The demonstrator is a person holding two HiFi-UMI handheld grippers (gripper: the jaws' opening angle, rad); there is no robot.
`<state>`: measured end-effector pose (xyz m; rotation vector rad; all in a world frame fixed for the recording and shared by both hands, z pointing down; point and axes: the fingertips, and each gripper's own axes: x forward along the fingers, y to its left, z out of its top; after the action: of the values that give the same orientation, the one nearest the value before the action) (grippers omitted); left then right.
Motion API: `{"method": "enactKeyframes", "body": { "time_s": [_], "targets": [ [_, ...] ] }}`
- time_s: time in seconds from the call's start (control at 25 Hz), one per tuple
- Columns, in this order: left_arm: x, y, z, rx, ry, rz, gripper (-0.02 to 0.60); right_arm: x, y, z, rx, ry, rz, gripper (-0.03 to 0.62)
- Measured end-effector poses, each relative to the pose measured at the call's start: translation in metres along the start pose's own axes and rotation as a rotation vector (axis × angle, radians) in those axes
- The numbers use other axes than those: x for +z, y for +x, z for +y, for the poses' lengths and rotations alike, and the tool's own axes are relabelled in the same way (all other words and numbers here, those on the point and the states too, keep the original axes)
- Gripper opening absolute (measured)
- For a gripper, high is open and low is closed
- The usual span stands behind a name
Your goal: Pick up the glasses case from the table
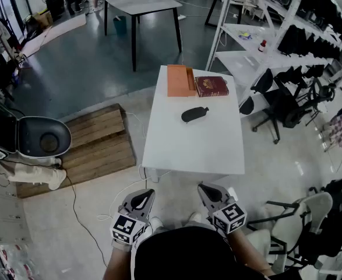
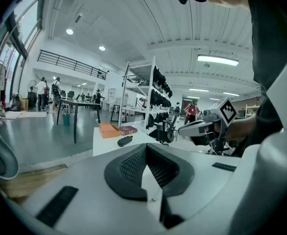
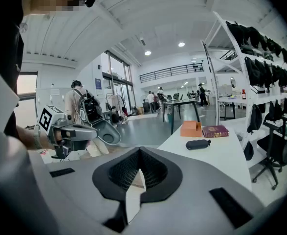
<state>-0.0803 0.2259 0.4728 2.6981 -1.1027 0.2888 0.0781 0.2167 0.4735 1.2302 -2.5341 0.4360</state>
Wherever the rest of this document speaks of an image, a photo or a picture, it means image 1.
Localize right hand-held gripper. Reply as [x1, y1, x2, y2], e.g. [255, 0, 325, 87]
[197, 182, 248, 235]

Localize person's left forearm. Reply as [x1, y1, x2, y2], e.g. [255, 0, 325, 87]
[101, 242, 137, 280]

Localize white mesh office chair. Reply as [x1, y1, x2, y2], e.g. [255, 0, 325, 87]
[245, 191, 334, 275]

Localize white floor cable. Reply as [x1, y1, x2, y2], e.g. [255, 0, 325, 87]
[96, 111, 149, 222]

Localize wooden pallet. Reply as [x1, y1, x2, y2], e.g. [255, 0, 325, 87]
[15, 103, 137, 200]

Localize person's black shirt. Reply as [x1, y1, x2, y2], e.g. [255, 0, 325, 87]
[133, 225, 279, 280]

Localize person's right white shoe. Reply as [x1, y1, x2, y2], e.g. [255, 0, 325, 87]
[187, 212, 203, 225]

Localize clothes rack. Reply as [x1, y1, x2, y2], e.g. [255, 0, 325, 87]
[0, 9, 24, 71]

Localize black floor cable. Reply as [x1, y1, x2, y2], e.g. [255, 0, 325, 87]
[65, 176, 108, 268]

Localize person's white shoe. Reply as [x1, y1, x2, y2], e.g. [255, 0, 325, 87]
[187, 212, 203, 225]
[149, 216, 164, 230]

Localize white floor board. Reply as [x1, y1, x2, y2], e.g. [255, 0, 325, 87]
[21, 12, 87, 58]

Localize red book-shaped box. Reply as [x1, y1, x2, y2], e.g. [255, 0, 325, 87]
[194, 75, 230, 99]

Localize black pouch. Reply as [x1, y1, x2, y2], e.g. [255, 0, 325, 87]
[181, 106, 211, 126]

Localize person's left white shoe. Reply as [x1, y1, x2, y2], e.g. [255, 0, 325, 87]
[149, 216, 164, 230]

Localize white metal shelf rack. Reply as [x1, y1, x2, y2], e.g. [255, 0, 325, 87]
[205, 0, 342, 106]

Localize grey metal lockers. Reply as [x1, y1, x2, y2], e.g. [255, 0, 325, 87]
[0, 178, 32, 245]

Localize black folding chair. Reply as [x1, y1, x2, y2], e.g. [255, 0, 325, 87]
[304, 170, 342, 260]

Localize brown cardboard box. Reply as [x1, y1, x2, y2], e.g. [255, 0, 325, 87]
[31, 10, 54, 29]

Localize grey table with black legs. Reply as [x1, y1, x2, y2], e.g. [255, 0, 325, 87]
[103, 0, 184, 73]

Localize orange cardboard box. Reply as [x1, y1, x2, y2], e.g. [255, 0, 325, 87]
[167, 64, 197, 98]

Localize black office chair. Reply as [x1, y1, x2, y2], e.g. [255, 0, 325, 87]
[281, 76, 338, 128]
[239, 67, 294, 145]

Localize teal trash bin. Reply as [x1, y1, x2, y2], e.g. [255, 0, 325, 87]
[112, 15, 128, 37]

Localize row of black bags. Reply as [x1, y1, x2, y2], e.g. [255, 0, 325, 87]
[277, 0, 342, 80]

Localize person's right forearm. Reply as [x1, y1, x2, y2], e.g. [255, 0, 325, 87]
[225, 229, 277, 277]

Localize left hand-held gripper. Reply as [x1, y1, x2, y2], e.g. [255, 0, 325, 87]
[109, 188, 156, 246]

